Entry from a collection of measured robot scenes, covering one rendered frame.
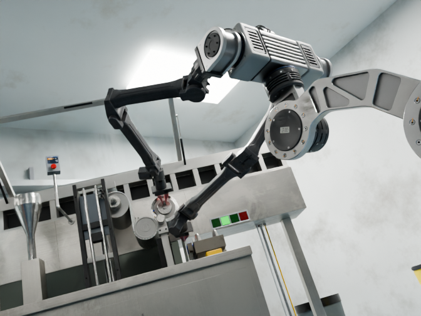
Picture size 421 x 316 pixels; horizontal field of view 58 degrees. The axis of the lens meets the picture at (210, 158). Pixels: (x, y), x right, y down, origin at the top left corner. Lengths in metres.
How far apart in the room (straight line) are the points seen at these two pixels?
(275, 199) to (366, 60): 2.60
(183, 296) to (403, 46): 3.57
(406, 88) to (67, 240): 1.98
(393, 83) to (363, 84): 0.09
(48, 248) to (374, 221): 3.32
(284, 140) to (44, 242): 1.66
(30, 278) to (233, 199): 1.23
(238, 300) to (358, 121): 3.27
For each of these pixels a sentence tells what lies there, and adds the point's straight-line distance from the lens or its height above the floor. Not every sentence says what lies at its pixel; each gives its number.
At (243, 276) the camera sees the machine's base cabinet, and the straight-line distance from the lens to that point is 1.74.
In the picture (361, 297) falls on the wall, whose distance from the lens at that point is 4.78.
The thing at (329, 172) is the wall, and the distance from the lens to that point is 4.80.
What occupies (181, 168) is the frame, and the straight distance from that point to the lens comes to 2.50.
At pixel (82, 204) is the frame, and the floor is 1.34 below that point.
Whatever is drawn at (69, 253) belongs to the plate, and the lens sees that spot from 2.42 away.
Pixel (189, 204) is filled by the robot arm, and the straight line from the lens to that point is 1.80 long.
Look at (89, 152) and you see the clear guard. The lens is 2.47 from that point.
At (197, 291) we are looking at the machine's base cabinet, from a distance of 1.71.
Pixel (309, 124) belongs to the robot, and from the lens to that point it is 1.22.
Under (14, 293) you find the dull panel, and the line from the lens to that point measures 2.48.
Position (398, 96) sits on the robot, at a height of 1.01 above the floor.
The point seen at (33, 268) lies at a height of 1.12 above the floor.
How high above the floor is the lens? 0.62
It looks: 23 degrees up
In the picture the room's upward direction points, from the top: 17 degrees counter-clockwise
